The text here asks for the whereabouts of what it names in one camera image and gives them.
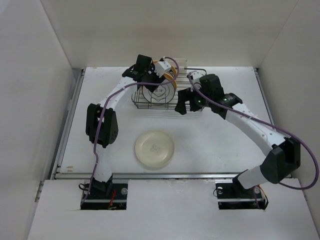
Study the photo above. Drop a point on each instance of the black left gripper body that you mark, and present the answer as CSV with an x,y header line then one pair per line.
x,y
151,74

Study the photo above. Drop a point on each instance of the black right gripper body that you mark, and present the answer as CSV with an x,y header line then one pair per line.
x,y
197,102

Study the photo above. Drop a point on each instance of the grey wire dish rack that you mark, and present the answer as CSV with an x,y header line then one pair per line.
x,y
182,83

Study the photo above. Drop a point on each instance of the white plate green rim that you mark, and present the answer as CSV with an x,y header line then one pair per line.
x,y
163,94

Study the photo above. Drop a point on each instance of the yellow shallow plate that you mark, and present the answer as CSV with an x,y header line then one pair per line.
x,y
172,77

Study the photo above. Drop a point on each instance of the cream shallow plate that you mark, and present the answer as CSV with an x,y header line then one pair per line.
x,y
154,148

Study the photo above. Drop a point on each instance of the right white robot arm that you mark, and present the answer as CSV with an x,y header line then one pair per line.
x,y
282,154

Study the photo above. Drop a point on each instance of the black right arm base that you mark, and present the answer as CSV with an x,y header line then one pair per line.
x,y
230,197

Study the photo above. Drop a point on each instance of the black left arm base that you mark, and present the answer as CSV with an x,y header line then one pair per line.
x,y
111,196

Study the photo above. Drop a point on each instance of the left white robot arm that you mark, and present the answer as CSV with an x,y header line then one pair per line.
x,y
101,119

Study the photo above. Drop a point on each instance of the yellow rear plate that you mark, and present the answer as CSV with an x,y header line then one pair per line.
x,y
172,71

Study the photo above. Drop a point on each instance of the white plastic cutlery holder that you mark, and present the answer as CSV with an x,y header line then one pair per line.
x,y
183,65

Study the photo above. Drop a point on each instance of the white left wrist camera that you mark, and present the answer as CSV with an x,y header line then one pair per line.
x,y
161,67

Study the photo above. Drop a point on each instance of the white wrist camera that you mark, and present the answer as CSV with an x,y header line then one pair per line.
x,y
194,78
161,67

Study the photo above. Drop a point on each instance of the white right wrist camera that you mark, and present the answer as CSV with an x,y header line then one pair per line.
x,y
194,78

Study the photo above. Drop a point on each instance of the aluminium table edge rail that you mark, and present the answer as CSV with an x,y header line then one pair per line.
x,y
204,143

